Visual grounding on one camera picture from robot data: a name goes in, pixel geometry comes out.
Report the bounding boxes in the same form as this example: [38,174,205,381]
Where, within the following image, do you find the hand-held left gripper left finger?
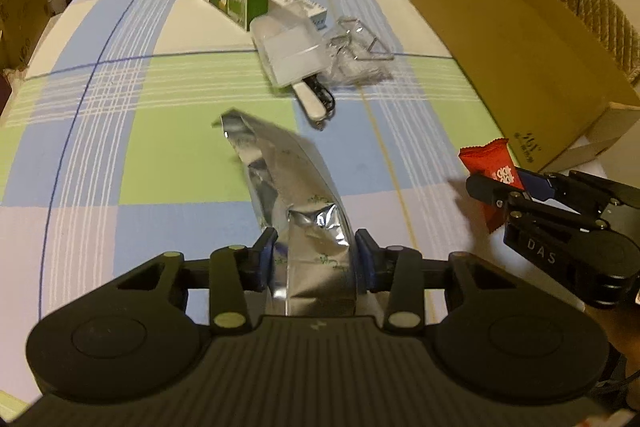
[116,227,279,334]

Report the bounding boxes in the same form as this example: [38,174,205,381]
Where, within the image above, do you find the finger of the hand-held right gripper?
[465,174,608,231]
[515,167,640,208]

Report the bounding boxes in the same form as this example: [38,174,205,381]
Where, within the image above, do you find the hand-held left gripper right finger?
[354,228,506,334]

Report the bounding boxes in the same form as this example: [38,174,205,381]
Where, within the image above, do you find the red snack packet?
[459,139,526,234]

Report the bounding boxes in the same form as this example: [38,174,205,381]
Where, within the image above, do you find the silver foil bag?
[212,108,358,317]

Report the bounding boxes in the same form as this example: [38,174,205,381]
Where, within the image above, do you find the cardboard box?
[409,0,640,175]

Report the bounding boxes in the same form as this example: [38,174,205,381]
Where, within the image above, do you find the black audio cable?
[305,76,337,131]

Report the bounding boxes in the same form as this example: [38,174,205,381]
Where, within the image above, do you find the clear plastic bag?
[320,16,394,86]

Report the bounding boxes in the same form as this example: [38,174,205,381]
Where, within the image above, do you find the checkered cloth desktop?
[0,0,640,408]

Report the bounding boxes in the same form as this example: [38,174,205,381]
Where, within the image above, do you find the quilted chair back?
[547,0,640,86]

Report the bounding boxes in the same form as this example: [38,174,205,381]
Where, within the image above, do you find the white slim carton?
[267,0,328,32]

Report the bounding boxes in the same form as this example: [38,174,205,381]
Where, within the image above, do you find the brown storage carton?
[0,0,52,70]

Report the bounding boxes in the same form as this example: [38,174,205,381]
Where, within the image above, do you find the white handle tool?
[292,79,331,124]

